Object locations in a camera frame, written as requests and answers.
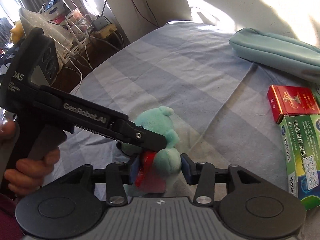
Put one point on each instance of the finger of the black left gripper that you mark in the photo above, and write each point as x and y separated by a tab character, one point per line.
131	134

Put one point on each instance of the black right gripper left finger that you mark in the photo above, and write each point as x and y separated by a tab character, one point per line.
119	174

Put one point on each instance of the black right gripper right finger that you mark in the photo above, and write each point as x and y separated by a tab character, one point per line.
203	176

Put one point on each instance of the teal plush toy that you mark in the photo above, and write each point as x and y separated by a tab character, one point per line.
159	164

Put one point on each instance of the green medicine box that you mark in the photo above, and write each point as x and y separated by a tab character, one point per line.
300	136

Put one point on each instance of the red cigarette pack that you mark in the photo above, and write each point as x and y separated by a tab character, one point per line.
291	101

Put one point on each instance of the light teal zipper pouch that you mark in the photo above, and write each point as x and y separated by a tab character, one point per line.
279	52

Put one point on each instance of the person's left hand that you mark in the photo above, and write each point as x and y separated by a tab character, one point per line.
28	174

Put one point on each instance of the cluttered side table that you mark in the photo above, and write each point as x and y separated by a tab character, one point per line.
82	42

